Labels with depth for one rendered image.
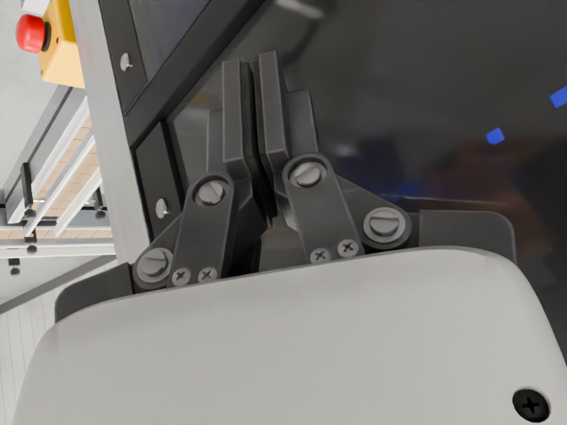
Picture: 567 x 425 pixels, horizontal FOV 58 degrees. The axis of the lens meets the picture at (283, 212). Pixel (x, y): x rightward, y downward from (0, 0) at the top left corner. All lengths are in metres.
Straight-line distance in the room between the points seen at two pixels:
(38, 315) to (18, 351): 0.34
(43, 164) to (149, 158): 0.61
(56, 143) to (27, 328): 3.93
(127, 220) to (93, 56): 0.18
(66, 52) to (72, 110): 0.28
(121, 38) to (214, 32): 0.15
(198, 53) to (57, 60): 0.29
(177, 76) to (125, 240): 0.15
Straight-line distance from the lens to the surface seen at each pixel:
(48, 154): 1.00
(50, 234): 1.32
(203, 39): 0.38
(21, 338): 4.88
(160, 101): 0.42
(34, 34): 0.64
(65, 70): 0.65
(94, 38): 0.55
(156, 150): 0.42
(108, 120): 0.50
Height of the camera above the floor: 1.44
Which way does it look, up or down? 19 degrees down
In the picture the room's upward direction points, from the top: 163 degrees clockwise
